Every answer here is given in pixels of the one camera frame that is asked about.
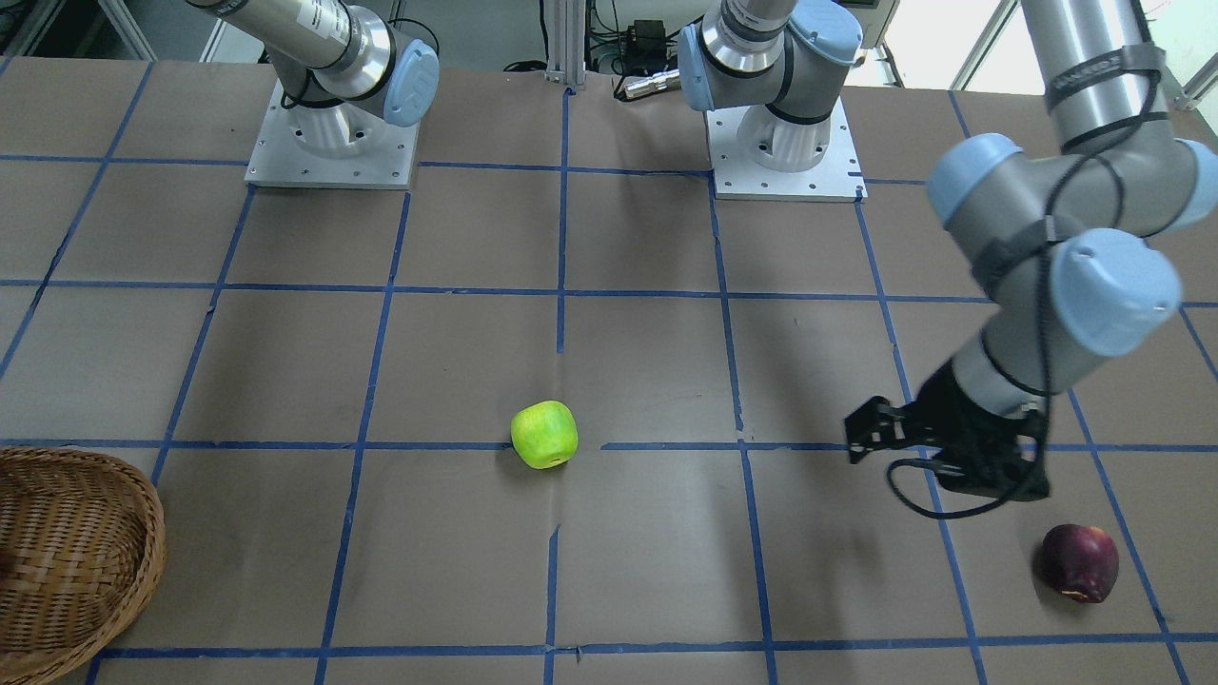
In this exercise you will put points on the green apple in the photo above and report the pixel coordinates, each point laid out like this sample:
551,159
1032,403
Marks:
545,434

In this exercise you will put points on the aluminium frame post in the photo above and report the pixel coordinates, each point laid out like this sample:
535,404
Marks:
565,30

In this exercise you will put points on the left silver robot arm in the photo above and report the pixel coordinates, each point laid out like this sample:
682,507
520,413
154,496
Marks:
1060,245

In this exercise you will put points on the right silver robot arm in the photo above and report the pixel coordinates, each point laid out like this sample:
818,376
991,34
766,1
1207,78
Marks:
352,89

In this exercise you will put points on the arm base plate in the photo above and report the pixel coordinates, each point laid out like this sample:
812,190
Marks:
330,148
756,157

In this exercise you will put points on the woven wicker basket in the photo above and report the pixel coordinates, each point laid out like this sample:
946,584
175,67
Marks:
88,537

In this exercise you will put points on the dark red apple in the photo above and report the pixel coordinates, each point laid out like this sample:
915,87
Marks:
1079,562

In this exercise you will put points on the silver cylindrical connector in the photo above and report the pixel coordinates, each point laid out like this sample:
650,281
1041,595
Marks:
648,86

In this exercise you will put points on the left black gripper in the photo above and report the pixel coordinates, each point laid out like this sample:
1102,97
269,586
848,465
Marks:
942,416

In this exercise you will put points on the black power adapter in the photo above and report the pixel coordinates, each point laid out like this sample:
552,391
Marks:
646,45

